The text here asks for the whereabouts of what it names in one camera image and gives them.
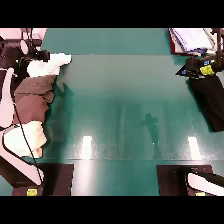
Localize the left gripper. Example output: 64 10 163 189
19 39 51 63

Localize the white T-shirt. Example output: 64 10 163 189
26 52 73 79

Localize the brown garment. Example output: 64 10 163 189
12 74 58 127

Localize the white garment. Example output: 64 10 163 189
3 120 48 160

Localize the pale lilac garment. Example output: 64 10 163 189
171 27 216 52

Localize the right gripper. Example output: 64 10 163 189
175 55 217 80

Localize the blue garment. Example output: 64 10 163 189
185 47 210 57

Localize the red garment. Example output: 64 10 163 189
168 28 181 55

